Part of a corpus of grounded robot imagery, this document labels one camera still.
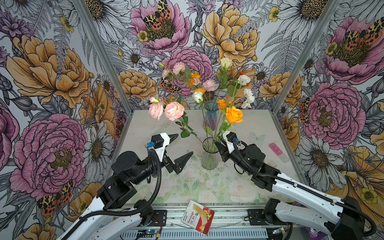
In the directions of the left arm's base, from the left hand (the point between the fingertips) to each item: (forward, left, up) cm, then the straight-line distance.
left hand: (184, 147), depth 57 cm
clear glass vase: (+12, -13, -31) cm, 36 cm away
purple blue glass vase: (+36, -14, -23) cm, 45 cm away
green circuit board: (-22, +18, -38) cm, 47 cm away
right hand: (+9, -14, -11) cm, 20 cm away
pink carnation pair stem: (+45, -13, -4) cm, 47 cm away
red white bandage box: (-17, -5, -34) cm, 38 cm away
